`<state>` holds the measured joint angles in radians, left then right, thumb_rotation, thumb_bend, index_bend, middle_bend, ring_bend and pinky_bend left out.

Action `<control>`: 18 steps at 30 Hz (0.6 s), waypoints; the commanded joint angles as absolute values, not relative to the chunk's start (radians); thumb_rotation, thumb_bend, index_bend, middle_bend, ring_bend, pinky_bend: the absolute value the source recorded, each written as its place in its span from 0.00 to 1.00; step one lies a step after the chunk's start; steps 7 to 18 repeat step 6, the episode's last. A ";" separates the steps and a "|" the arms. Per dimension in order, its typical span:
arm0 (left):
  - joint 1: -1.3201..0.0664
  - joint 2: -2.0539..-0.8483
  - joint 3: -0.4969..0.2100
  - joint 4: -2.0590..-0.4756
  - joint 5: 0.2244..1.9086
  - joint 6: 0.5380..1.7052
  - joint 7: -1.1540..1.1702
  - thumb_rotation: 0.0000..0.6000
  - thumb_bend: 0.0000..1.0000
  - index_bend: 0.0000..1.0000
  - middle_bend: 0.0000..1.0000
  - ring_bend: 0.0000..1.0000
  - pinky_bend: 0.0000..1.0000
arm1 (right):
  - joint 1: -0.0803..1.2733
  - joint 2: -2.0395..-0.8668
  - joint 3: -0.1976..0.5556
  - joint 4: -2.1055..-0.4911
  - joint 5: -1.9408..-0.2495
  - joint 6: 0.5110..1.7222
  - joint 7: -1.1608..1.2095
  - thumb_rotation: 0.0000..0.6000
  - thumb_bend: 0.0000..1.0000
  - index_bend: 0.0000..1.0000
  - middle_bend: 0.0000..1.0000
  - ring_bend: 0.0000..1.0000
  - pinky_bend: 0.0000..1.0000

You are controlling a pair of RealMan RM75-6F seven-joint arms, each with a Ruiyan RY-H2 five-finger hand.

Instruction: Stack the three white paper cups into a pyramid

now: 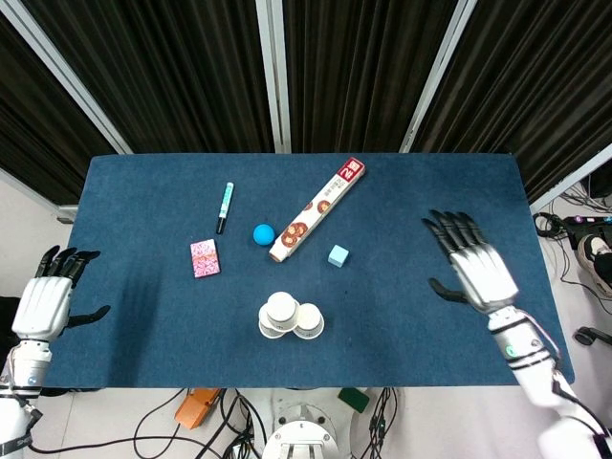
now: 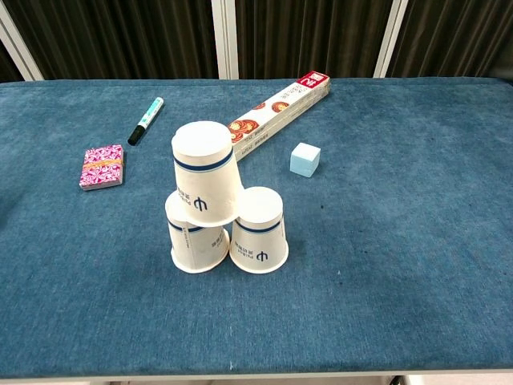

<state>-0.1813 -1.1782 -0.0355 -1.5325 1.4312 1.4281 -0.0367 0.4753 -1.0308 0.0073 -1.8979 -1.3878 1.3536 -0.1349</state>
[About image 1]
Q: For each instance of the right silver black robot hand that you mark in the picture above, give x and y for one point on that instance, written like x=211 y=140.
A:
x=483 y=277

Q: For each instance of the orange box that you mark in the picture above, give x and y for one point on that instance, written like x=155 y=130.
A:
x=196 y=408

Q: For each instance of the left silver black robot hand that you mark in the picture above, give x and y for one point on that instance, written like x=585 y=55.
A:
x=43 y=308

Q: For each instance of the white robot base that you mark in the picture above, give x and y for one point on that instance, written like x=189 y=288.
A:
x=306 y=430

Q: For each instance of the blue ball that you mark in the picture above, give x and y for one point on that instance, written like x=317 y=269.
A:
x=264 y=234

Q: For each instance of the light blue cube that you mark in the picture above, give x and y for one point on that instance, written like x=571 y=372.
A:
x=338 y=255

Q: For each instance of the white paper cup blue stripe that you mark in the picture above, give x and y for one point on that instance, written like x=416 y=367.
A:
x=266 y=325
x=281 y=310
x=310 y=322

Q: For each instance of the teal white marker pen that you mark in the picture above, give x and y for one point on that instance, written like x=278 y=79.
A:
x=225 y=205

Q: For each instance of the white black sneaker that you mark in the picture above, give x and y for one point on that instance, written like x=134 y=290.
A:
x=595 y=258

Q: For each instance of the pink patterned card deck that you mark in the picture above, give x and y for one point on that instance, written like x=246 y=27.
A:
x=205 y=258

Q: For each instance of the blue felt table cover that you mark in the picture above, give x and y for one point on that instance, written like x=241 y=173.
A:
x=382 y=334

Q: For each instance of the long white wrap roll box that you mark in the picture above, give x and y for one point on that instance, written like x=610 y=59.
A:
x=315 y=210

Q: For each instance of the black chair base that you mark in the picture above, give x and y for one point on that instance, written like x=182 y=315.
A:
x=593 y=335

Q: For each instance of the white frame post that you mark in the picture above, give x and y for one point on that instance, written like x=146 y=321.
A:
x=435 y=81
x=72 y=81
x=275 y=76

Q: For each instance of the black power strip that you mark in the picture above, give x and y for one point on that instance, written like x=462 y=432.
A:
x=588 y=227

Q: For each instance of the black pleated curtain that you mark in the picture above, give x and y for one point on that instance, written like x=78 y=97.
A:
x=354 y=72
x=540 y=81
x=33 y=143
x=181 y=72

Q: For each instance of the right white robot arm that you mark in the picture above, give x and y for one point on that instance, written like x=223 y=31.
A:
x=535 y=368

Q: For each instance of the green block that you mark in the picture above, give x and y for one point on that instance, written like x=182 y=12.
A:
x=355 y=399

